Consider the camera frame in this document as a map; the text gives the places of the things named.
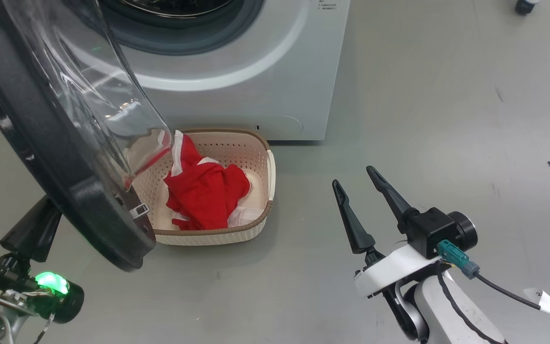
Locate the teal right camera connector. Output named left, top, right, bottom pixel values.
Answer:
left=437, top=240, right=480, bottom=280

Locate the thin black camera cable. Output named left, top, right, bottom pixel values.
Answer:
left=473, top=273, right=550, bottom=325

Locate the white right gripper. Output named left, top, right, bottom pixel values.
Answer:
left=331, top=165, right=444, bottom=299

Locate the black-rimmed glass washer door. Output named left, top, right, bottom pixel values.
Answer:
left=0, top=0, right=176, bottom=272

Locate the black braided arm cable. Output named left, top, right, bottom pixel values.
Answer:
left=436, top=272, right=507, bottom=344

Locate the white cable tag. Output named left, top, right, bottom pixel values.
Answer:
left=523, top=288, right=550, bottom=318

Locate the white front-load washing machine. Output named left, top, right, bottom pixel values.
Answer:
left=63, top=0, right=352, bottom=142

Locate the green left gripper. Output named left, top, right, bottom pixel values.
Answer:
left=0, top=195, right=85, bottom=325

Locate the red and white garment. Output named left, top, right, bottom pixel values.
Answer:
left=163, top=130, right=268, bottom=231

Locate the cream perforated laundry basket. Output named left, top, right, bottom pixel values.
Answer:
left=129, top=128, right=276, bottom=246

